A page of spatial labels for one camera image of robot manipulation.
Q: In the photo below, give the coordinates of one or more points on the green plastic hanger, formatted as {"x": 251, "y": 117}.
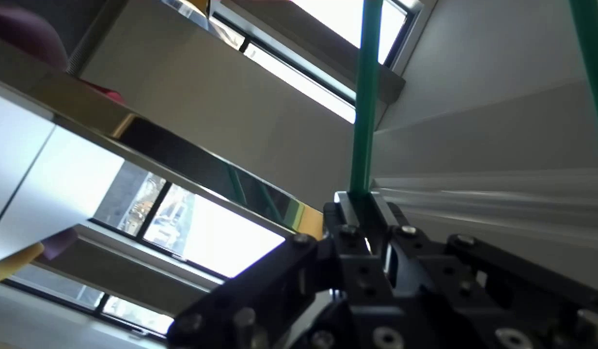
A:
{"x": 366, "y": 106}

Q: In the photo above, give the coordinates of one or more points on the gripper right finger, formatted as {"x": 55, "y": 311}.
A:
{"x": 502, "y": 276}

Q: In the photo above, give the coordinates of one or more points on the window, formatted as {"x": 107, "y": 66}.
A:
{"x": 221, "y": 232}
{"x": 299, "y": 80}
{"x": 129, "y": 312}

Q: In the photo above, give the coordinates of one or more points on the yellow plastic hanger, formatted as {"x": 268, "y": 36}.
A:
{"x": 13, "y": 264}

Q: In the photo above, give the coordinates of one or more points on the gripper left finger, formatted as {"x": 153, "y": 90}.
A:
{"x": 260, "y": 295}

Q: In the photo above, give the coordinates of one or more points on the red plastic hanger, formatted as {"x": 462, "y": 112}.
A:
{"x": 107, "y": 92}

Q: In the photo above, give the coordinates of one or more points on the purple plastic hanger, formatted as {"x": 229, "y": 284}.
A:
{"x": 60, "y": 241}

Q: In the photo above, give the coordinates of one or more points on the maroon plastic hanger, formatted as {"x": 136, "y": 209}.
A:
{"x": 23, "y": 31}

